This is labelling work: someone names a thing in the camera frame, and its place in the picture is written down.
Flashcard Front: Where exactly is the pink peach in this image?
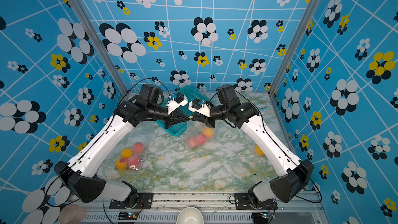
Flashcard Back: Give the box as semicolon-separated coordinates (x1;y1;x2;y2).
133;142;145;154

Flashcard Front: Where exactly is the yellow red peach top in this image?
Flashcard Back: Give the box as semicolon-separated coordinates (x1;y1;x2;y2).
202;127;215;139

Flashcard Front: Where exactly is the yellow peach front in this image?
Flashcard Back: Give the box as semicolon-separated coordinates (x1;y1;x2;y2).
121;148;134;159

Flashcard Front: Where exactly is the yellow round peach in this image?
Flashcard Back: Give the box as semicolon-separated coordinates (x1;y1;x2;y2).
254;145;265;156

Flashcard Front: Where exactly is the clear zip bag blue zipper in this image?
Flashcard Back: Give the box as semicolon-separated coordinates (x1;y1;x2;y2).
114;138;148;171

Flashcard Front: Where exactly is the teal plastic mesh basket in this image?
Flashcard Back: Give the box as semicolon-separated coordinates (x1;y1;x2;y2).
156;87;209;136

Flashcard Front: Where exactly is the yellow orange peach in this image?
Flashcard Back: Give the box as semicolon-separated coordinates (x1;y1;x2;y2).
115;157;127;171

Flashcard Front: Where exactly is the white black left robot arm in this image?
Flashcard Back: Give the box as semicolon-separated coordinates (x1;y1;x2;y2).
55;94;190;208

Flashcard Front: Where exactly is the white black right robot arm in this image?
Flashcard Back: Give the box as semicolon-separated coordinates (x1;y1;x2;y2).
189;99;314;208

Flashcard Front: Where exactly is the white bowl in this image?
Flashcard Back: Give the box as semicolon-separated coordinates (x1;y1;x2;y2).
176;206;204;224

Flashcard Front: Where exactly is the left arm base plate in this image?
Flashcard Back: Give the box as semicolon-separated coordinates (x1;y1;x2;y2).
109;192;154;210

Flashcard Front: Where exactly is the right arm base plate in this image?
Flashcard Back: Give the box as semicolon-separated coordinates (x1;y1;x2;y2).
233;192;278;211

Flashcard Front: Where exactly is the aluminium front rail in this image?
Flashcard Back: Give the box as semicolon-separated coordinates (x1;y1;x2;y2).
75;191;330;224

